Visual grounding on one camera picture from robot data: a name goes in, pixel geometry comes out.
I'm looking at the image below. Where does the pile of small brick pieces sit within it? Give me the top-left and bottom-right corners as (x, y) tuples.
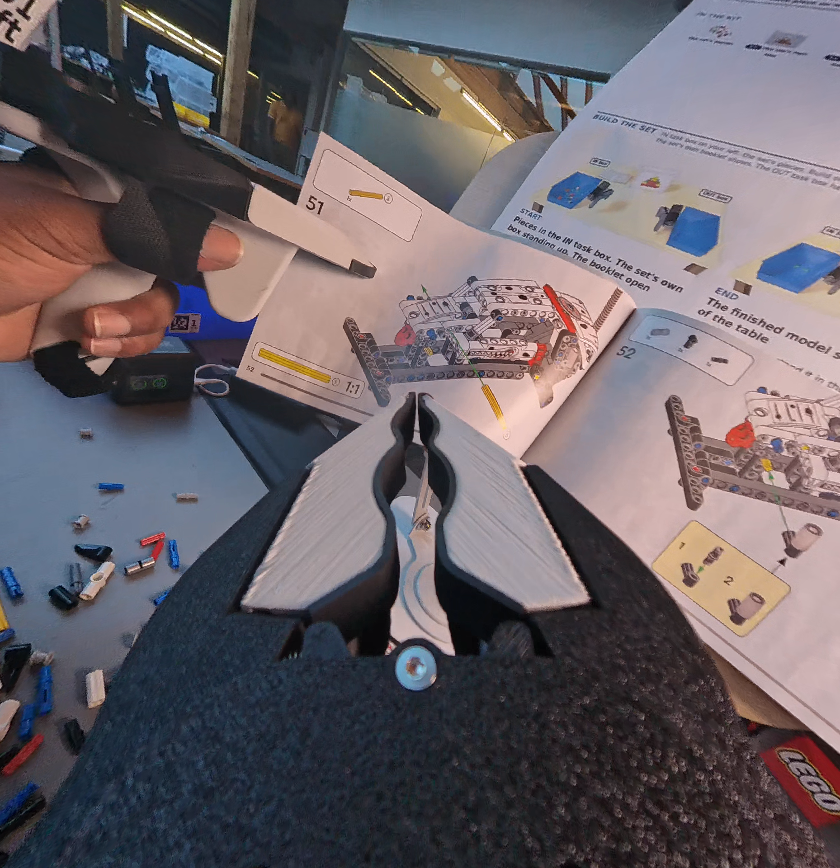
(0, 426), (200, 845)

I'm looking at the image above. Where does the printed task sheet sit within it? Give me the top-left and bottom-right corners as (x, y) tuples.
(491, 0), (840, 394)

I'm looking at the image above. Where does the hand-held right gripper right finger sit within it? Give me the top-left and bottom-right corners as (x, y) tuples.
(419, 394), (592, 632)

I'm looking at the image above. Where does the black power bank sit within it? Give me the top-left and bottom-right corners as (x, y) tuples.
(111, 353), (197, 406)

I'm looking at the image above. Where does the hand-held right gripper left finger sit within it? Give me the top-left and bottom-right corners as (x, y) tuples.
(239, 392), (419, 638)

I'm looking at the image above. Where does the black desk mat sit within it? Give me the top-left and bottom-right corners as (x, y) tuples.
(203, 393), (356, 489)

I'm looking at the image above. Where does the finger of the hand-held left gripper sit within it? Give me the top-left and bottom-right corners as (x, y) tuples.
(247, 186), (378, 280)

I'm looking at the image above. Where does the building instruction booklet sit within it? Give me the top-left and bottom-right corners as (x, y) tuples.
(237, 132), (840, 747)

